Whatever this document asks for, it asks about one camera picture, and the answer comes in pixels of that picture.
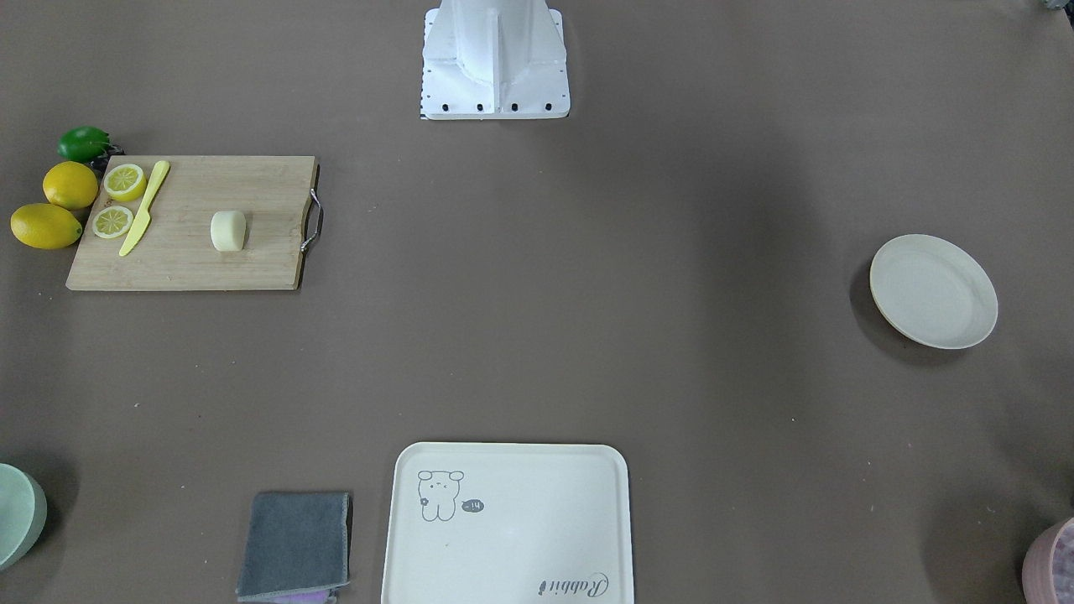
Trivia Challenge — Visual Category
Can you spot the upper whole lemon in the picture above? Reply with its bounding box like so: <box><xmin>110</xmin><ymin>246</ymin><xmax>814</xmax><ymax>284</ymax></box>
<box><xmin>42</xmin><ymin>161</ymin><xmax>99</xmax><ymax>211</ymax></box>

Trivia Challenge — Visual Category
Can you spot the pale yellow bun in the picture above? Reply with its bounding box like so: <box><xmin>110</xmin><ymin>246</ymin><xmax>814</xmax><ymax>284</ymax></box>
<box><xmin>211</xmin><ymin>210</ymin><xmax>247</xmax><ymax>253</ymax></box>

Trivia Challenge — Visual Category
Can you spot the yellow plastic knife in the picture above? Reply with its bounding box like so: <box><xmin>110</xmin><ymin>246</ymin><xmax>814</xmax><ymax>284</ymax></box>
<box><xmin>118</xmin><ymin>160</ymin><xmax>171</xmax><ymax>257</ymax></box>

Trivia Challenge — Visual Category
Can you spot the mint green bowl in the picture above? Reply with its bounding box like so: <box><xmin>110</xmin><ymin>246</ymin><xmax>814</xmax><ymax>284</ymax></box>
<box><xmin>1</xmin><ymin>463</ymin><xmax>47</xmax><ymax>570</ymax></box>

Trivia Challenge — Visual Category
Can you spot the whole lemon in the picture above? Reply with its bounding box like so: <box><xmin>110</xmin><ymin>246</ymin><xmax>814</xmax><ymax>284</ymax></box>
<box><xmin>42</xmin><ymin>161</ymin><xmax>99</xmax><ymax>211</ymax></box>
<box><xmin>10</xmin><ymin>203</ymin><xmax>83</xmax><ymax>251</ymax></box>

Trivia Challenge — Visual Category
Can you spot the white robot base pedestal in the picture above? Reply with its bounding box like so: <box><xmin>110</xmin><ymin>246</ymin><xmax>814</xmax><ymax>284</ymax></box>
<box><xmin>420</xmin><ymin>1</ymin><xmax>571</xmax><ymax>120</ymax></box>

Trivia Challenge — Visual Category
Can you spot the green lime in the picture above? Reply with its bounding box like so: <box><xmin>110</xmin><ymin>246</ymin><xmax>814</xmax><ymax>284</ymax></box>
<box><xmin>56</xmin><ymin>126</ymin><xmax>112</xmax><ymax>164</ymax></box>

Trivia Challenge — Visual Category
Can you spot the pink bowl with ice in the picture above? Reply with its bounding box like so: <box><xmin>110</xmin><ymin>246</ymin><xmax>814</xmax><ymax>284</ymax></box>
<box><xmin>1021</xmin><ymin>518</ymin><xmax>1073</xmax><ymax>603</ymax></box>

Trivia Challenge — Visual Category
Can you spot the upper lemon half slice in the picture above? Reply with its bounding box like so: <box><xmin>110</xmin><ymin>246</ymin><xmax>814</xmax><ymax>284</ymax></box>
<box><xmin>102</xmin><ymin>164</ymin><xmax>149</xmax><ymax>202</ymax></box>

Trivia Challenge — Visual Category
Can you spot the lemon half slice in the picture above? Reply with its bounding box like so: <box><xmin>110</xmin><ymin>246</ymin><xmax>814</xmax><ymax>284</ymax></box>
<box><xmin>88</xmin><ymin>204</ymin><xmax>134</xmax><ymax>240</ymax></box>
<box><xmin>102</xmin><ymin>164</ymin><xmax>149</xmax><ymax>202</ymax></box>

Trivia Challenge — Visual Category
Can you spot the wooden cutting board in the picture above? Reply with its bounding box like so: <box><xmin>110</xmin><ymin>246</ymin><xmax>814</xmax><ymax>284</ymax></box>
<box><xmin>66</xmin><ymin>154</ymin><xmax>319</xmax><ymax>291</ymax></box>

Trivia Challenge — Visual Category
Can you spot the cream rabbit tray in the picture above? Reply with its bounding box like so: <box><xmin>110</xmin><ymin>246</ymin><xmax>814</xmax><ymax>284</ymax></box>
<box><xmin>381</xmin><ymin>442</ymin><xmax>634</xmax><ymax>603</ymax></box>

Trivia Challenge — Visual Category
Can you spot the lower lemon half slice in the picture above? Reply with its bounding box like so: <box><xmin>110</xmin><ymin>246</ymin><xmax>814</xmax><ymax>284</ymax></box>
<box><xmin>88</xmin><ymin>204</ymin><xmax>134</xmax><ymax>240</ymax></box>

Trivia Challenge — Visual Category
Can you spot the grey folded cloth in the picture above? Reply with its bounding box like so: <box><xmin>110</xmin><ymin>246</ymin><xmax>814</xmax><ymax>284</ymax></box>
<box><xmin>237</xmin><ymin>491</ymin><xmax>350</xmax><ymax>603</ymax></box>

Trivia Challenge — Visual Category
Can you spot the lower whole lemon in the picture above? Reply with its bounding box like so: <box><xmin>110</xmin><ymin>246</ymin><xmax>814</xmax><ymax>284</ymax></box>
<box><xmin>10</xmin><ymin>203</ymin><xmax>83</xmax><ymax>251</ymax></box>

